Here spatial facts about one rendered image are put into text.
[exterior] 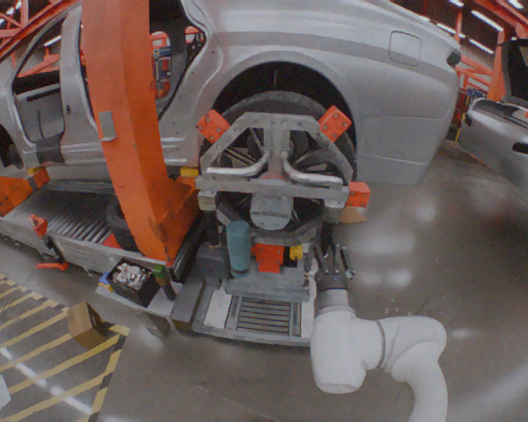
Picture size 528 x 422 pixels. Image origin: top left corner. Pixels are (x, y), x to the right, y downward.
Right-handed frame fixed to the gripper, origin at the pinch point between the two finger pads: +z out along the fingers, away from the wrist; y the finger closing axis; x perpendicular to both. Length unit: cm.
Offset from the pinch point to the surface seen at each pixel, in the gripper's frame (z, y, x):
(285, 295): 23, -6, -67
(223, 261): 24, -41, -44
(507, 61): 215, 285, 139
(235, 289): 23, -36, -67
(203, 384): -32, -44, -83
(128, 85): 9, -60, 42
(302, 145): 70, -5, 5
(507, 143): 123, 214, 30
